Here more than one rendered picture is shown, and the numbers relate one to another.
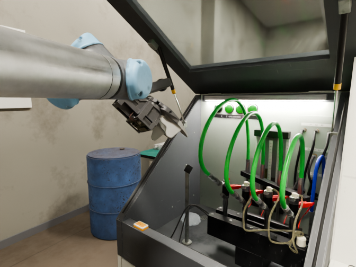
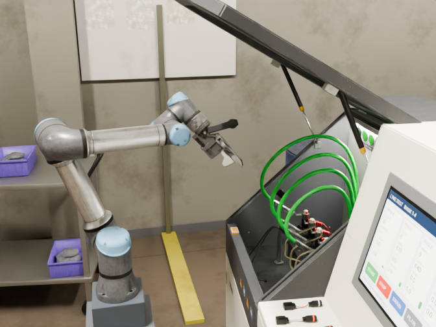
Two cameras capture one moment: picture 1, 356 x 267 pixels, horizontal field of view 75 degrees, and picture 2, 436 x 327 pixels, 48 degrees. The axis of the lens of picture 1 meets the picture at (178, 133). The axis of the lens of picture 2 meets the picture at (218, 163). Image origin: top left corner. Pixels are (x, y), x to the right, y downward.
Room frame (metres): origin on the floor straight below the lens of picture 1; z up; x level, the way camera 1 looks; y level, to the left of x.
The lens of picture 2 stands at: (-0.66, -1.13, 1.89)
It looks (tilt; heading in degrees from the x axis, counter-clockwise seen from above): 18 degrees down; 43
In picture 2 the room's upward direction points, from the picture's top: straight up
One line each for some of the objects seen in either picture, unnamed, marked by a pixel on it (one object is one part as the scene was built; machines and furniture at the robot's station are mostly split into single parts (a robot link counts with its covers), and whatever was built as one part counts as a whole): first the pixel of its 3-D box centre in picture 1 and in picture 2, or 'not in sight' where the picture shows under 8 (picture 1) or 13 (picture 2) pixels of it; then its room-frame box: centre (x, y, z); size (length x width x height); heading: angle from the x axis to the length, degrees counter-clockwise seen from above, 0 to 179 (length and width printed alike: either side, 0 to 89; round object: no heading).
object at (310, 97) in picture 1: (256, 97); (378, 132); (1.05, -0.35, 1.43); 0.54 x 0.03 x 0.02; 50
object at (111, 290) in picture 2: not in sight; (116, 279); (0.23, 0.20, 0.95); 0.15 x 0.15 x 0.10
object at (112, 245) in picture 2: not in sight; (113, 249); (0.23, 0.20, 1.07); 0.13 x 0.12 x 0.14; 68
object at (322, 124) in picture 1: (313, 154); not in sight; (0.90, -0.54, 1.20); 0.13 x 0.03 x 0.31; 50
